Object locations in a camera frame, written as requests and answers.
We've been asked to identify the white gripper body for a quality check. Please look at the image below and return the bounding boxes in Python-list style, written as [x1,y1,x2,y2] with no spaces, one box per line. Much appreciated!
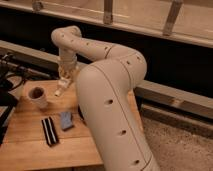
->
[59,49,78,80]

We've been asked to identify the white plastic bottle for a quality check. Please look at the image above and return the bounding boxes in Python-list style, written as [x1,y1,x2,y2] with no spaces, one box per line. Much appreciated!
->
[55,77,71,97]

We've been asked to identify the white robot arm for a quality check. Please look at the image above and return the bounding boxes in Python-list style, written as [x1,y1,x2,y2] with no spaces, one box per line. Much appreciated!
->
[51,26,160,171]

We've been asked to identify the blue sponge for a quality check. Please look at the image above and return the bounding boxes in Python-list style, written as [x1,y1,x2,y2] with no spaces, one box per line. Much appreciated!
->
[60,111,74,131]

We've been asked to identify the black striped rectangular block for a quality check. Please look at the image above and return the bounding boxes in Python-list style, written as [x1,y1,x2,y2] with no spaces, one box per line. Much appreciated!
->
[41,117,59,146]

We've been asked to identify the wooden board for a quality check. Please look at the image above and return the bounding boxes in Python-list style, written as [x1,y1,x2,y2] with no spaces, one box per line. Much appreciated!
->
[0,77,151,171]

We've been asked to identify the black equipment with cables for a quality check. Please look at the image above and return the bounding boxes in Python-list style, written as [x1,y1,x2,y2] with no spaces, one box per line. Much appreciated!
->
[0,51,31,147]

